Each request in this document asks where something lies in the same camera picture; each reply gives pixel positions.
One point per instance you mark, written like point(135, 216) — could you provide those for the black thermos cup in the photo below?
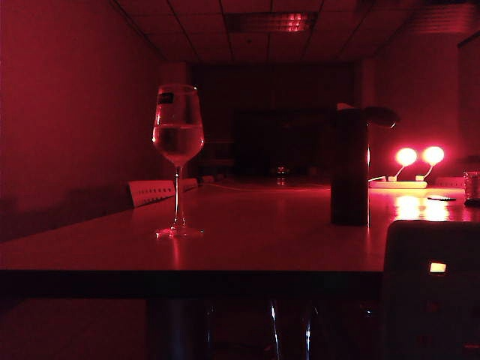
point(348, 168)

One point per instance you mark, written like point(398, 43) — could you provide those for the small distant drinking glass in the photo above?
point(281, 175)

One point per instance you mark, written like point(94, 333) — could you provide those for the clear stemmed wine glass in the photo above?
point(178, 138)

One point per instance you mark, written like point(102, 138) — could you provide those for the small white slotted chair back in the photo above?
point(190, 183)

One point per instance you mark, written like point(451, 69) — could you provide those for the large white slotted chair back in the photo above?
point(152, 192)

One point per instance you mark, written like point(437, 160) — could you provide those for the chrome chair leg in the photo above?
point(275, 330)
point(309, 330)

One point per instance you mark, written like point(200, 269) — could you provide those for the white power strip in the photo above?
point(397, 184)

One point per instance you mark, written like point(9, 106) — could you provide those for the dark table leg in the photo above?
point(180, 330)

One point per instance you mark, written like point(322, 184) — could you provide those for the ceiling light panel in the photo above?
point(272, 21)

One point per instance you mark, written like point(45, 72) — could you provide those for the round glowing USB lamp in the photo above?
point(407, 156)
point(433, 154)

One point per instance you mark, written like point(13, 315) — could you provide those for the flat black round coaster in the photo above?
point(442, 198)

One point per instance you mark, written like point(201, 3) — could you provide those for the dark box with indicator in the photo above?
point(412, 292)

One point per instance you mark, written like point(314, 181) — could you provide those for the clear glass jar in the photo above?
point(472, 185)

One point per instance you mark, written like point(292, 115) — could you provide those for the framed wall board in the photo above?
point(470, 93)

